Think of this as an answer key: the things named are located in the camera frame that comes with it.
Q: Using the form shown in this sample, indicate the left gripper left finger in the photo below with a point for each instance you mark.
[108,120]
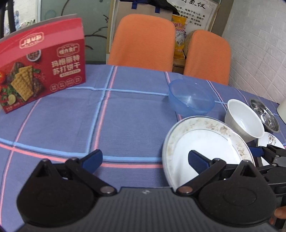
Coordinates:
[60,194]

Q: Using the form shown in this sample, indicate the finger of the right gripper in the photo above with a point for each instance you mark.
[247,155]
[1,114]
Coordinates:
[271,154]

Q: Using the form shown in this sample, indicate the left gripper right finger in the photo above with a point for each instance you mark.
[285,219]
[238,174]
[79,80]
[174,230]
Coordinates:
[235,195]

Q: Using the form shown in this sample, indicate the floral white plate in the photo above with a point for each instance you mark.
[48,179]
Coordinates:
[267,139]

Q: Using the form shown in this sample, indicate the stainless steel bowl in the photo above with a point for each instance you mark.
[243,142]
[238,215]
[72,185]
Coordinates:
[267,118]

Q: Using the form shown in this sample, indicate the white ceramic bowl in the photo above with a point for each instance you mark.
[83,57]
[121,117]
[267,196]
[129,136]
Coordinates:
[244,121]

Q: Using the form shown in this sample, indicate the speckled rim white plate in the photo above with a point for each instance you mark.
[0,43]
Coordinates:
[208,136]

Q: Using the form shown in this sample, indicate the blue plastic bowl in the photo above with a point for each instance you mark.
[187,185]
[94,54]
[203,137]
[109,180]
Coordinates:
[189,99]

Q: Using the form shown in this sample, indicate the person's right hand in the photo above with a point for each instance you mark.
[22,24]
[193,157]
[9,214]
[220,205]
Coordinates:
[280,213]

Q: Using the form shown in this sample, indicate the white electric kettle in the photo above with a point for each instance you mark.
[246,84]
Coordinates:
[281,110]

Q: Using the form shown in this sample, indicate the blue plaid tablecloth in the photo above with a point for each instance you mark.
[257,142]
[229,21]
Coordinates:
[125,113]

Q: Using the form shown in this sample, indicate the right orange chair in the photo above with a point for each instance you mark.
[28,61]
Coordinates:
[208,57]

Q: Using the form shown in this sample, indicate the orange chair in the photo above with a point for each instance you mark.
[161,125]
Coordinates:
[144,41]
[208,57]

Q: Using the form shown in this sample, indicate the red cracker box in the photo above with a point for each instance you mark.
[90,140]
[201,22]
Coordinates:
[41,59]

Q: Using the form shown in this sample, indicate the yellow snack bag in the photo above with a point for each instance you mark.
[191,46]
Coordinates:
[180,25]

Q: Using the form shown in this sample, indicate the left orange chair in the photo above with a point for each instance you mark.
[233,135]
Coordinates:
[144,41]

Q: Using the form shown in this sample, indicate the black cloth on bag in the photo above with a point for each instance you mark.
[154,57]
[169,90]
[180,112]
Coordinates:
[164,4]

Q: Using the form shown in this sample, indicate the brown paper bag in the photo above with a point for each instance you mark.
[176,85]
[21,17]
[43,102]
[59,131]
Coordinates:
[124,8]

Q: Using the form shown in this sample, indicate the white wall poster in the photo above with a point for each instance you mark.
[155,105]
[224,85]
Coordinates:
[199,14]

